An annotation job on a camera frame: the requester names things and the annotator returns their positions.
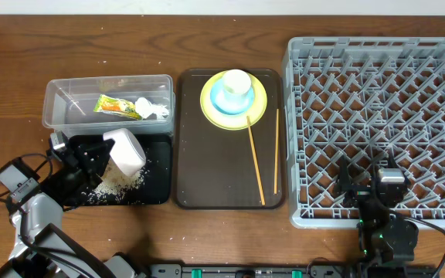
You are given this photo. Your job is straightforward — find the white tissue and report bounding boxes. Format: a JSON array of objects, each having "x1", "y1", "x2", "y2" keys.
[{"x1": 134, "y1": 97, "x2": 170, "y2": 120}]

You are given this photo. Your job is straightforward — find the white bowl with rice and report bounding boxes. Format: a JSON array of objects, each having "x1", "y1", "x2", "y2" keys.
[{"x1": 103, "y1": 128, "x2": 147, "y2": 176}]

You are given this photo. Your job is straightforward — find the white cup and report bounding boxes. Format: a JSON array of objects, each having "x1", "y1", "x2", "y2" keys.
[{"x1": 222, "y1": 69, "x2": 251, "y2": 103}]

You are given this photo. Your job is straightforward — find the light blue bowl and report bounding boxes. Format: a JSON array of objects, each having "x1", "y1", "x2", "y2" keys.
[{"x1": 210, "y1": 79, "x2": 254, "y2": 115}]

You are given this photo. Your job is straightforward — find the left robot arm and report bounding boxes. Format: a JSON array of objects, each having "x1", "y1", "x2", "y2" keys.
[{"x1": 0, "y1": 134, "x2": 150, "y2": 277}]

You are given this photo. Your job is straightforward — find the spilled rice pile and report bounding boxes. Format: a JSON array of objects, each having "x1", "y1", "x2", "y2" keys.
[{"x1": 87, "y1": 160, "x2": 144, "y2": 204}]

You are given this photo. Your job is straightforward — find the dark brown serving tray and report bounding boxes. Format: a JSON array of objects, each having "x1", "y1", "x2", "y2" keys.
[{"x1": 174, "y1": 69, "x2": 287, "y2": 210}]

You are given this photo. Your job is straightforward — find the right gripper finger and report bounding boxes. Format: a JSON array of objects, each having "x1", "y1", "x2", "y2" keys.
[
  {"x1": 334, "y1": 157, "x2": 351, "y2": 195},
  {"x1": 388, "y1": 154, "x2": 409, "y2": 181}
]

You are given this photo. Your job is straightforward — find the grey dishwasher rack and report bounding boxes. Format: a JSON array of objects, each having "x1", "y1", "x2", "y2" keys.
[{"x1": 282, "y1": 37, "x2": 445, "y2": 229}]

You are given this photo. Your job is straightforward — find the clear plastic bin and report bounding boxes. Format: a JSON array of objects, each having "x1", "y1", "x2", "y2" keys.
[{"x1": 42, "y1": 74, "x2": 175, "y2": 137}]

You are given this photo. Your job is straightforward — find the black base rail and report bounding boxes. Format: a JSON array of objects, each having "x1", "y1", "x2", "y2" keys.
[{"x1": 140, "y1": 261, "x2": 440, "y2": 278}]

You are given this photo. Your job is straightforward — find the left wooden chopstick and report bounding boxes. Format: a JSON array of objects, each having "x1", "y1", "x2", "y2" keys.
[{"x1": 246, "y1": 115, "x2": 266, "y2": 205}]

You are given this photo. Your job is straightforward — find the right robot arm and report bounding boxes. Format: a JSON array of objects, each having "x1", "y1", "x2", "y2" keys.
[{"x1": 334, "y1": 156, "x2": 419, "y2": 277}]

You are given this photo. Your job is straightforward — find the green snack wrapper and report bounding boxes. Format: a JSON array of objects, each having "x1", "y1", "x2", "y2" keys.
[{"x1": 93, "y1": 94, "x2": 142, "y2": 120}]

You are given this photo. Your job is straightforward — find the yellow plate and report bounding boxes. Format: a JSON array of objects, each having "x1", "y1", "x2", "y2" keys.
[{"x1": 200, "y1": 70, "x2": 267, "y2": 131}]

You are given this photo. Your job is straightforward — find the black plastic tray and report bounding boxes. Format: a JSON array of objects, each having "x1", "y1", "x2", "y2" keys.
[{"x1": 49, "y1": 131, "x2": 172, "y2": 206}]

